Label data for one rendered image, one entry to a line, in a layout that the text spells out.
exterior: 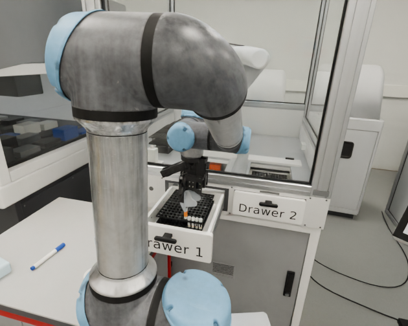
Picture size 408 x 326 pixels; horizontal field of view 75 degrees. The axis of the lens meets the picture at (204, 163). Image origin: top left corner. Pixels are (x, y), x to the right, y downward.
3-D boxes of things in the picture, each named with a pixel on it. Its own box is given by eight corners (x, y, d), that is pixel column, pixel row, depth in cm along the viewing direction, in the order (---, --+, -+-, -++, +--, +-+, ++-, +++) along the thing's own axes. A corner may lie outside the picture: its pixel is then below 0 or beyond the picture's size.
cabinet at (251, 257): (296, 358, 139) (327, 230, 109) (118, 312, 160) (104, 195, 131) (287, 244, 225) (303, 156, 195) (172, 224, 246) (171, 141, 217)
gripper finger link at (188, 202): (195, 218, 90) (196, 193, 87) (179, 215, 92) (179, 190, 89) (197, 214, 93) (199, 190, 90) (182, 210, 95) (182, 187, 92)
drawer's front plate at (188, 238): (210, 263, 87) (212, 236, 83) (130, 247, 93) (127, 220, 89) (212, 260, 89) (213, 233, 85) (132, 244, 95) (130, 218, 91)
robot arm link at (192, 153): (177, 144, 83) (186, 137, 90) (176, 158, 84) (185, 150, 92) (199, 147, 81) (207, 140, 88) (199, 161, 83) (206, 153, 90)
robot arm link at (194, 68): (262, -12, 28) (252, 124, 75) (162, -12, 30) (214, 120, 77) (248, 93, 26) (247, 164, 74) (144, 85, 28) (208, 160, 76)
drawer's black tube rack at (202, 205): (201, 238, 97) (201, 223, 94) (156, 229, 100) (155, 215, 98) (214, 207, 117) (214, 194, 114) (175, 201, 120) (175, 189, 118)
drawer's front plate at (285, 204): (302, 224, 110) (306, 201, 105) (232, 213, 116) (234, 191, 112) (301, 222, 111) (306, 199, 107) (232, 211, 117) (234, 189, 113)
